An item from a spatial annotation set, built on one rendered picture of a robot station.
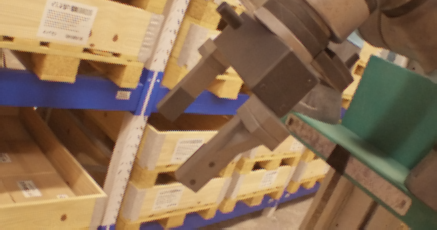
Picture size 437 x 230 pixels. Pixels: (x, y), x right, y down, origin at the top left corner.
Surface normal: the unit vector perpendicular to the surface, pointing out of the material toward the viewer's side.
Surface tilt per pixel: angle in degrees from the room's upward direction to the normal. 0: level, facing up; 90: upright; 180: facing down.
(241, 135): 66
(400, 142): 90
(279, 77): 97
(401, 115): 90
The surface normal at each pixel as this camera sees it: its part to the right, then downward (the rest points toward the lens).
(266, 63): -0.64, -0.56
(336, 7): 0.14, 0.32
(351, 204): -0.81, -0.18
